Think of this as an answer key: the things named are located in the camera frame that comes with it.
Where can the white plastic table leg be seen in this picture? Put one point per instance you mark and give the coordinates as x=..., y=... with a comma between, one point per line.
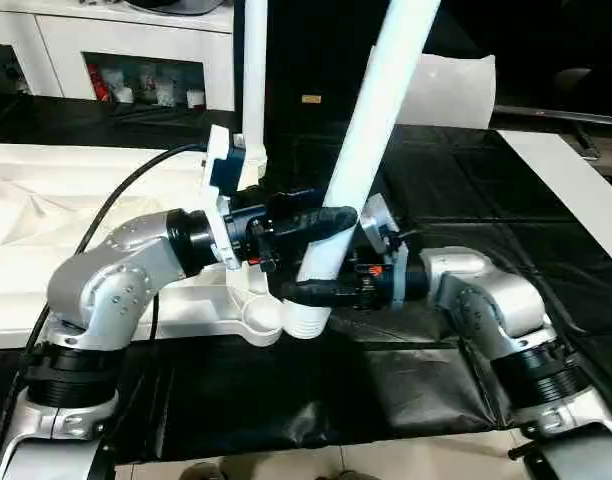
x=255, y=75
x=376, y=125

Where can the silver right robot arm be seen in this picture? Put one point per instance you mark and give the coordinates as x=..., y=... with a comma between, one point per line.
x=501, y=310

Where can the small gold label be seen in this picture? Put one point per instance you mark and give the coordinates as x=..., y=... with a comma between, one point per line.
x=312, y=99

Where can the small white jar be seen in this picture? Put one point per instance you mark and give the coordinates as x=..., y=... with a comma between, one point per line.
x=193, y=98
x=126, y=93

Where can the black padded work mat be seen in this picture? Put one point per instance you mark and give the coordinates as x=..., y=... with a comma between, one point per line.
x=486, y=200

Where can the white jar with blue print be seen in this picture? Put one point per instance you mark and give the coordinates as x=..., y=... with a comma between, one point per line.
x=162, y=91

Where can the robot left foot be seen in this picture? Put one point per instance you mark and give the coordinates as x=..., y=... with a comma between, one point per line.
x=206, y=472

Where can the red bottle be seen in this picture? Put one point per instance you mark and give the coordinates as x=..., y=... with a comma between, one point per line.
x=97, y=84

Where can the white flat board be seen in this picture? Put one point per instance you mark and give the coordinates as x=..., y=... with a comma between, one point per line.
x=566, y=170

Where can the grey black helmet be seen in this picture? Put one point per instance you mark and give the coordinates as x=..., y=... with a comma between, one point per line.
x=176, y=4

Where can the white cabinet with glass doors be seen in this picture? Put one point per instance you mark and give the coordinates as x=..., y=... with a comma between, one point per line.
x=61, y=40

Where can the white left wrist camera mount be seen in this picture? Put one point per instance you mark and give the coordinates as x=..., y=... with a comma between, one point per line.
x=218, y=150

